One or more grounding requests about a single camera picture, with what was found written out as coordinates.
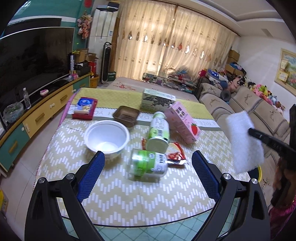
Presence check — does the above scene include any pink strawberry milk carton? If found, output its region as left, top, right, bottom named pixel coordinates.
left=165, top=101, right=200, bottom=144

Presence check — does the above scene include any glass bowl on cabinet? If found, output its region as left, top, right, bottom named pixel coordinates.
left=4, top=102, right=24, bottom=123

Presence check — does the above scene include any black tower fan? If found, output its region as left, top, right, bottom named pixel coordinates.
left=98, top=42, right=112, bottom=87

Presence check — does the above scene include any green white bottle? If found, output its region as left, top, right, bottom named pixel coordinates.
left=145, top=111, right=170, bottom=154
left=127, top=149, right=168, bottom=178

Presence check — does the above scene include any pile of plush toys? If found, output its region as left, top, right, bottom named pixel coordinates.
left=208, top=68, right=286, bottom=112

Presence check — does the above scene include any green white carton box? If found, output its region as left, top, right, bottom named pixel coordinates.
left=140, top=88, right=176, bottom=112

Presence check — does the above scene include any yellow green tv cabinet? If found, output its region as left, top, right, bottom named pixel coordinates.
left=1, top=73, right=91, bottom=177

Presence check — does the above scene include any framed wall picture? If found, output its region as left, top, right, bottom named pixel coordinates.
left=275, top=48, right=296, bottom=96

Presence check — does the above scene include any beige sectional sofa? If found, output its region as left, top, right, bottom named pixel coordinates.
left=195, top=83, right=290, bottom=207

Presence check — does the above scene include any black television screen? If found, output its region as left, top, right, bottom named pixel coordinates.
left=1, top=27, right=74, bottom=110

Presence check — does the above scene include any red blue snack box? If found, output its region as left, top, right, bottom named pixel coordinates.
left=72, top=97, right=98, bottom=121

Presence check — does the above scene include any brown plastic tray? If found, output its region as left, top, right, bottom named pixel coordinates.
left=113, top=105, right=140, bottom=128

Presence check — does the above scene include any cream patterned curtain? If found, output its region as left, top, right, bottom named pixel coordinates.
left=115, top=1, right=236, bottom=82

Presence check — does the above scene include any white sponge cloth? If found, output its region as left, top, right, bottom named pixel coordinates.
left=226, top=111, right=264, bottom=174

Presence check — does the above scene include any yellow rimmed dark trash bin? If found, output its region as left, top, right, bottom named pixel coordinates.
left=248, top=166, right=262, bottom=184

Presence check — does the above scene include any yellow green patterned tablecloth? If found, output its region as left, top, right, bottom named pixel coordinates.
left=36, top=88, right=250, bottom=227

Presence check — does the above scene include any clear water bottle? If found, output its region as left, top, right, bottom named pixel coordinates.
left=23, top=87, right=31, bottom=109

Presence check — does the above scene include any white floral floor rug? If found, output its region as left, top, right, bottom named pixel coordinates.
left=106, top=77, right=198, bottom=102

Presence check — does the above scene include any white foam bowl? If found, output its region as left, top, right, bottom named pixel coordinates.
left=84, top=120, right=130, bottom=161

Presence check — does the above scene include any red snack wrapper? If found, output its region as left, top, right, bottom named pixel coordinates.
left=141, top=138, right=188, bottom=168

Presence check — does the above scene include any white standing air conditioner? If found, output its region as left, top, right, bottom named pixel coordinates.
left=88, top=6, right=118, bottom=75

